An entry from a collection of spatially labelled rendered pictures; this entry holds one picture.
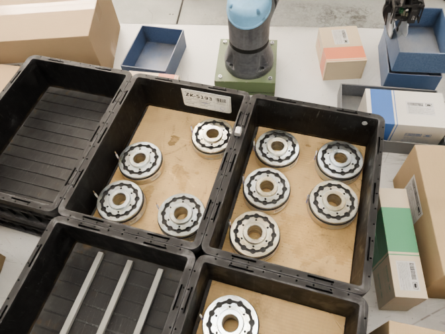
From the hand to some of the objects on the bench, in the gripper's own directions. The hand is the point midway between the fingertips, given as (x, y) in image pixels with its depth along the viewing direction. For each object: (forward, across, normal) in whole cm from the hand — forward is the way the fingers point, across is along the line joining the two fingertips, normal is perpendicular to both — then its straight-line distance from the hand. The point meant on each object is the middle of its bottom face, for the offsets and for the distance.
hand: (393, 32), depth 111 cm
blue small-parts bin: (+8, -74, -3) cm, 74 cm away
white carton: (+13, +1, -24) cm, 28 cm away
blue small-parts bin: (+14, +6, 0) cm, 15 cm away
